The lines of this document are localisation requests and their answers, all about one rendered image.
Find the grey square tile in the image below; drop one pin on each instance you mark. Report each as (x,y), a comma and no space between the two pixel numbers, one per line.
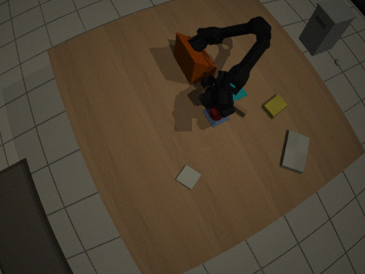
(188,177)

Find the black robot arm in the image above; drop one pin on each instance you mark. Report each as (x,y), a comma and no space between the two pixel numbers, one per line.
(239,73)

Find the yellow rectangular block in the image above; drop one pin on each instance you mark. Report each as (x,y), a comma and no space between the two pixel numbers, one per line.
(274,106)

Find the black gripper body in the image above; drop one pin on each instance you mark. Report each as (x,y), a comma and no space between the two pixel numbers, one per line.
(209,81)

